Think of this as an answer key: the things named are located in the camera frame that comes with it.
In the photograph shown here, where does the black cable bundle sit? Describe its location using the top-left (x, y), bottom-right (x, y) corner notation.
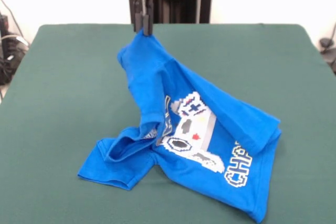
top-left (0, 0), bottom-right (30, 86)

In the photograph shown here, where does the blue printed shirt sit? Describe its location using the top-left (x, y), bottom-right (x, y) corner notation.
top-left (77, 29), bottom-right (283, 222)

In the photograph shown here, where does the dark green tablecloth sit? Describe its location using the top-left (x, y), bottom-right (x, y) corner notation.
top-left (0, 23), bottom-right (336, 224)

